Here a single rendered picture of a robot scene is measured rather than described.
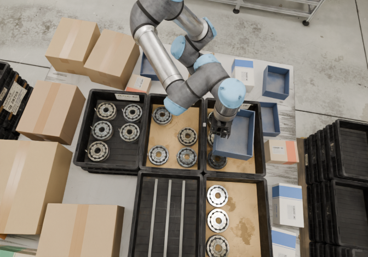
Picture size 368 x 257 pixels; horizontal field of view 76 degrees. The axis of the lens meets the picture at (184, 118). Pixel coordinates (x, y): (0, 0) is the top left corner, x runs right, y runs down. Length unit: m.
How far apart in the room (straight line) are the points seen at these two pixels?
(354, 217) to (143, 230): 1.45
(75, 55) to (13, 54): 1.46
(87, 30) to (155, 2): 0.79
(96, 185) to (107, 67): 0.66
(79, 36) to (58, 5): 1.61
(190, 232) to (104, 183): 0.52
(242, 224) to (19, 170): 1.06
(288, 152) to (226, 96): 0.87
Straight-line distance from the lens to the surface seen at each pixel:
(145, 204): 1.21
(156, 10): 0.96
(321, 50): 3.15
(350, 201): 2.09
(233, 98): 0.65
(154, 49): 0.87
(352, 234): 2.06
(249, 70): 1.59
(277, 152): 1.44
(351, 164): 2.02
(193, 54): 1.34
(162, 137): 1.26
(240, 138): 1.05
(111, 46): 1.55
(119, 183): 1.37
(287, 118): 1.63
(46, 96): 1.47
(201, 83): 0.72
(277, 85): 1.72
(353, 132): 2.13
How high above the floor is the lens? 2.03
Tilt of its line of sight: 67 degrees down
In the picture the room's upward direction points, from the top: 10 degrees clockwise
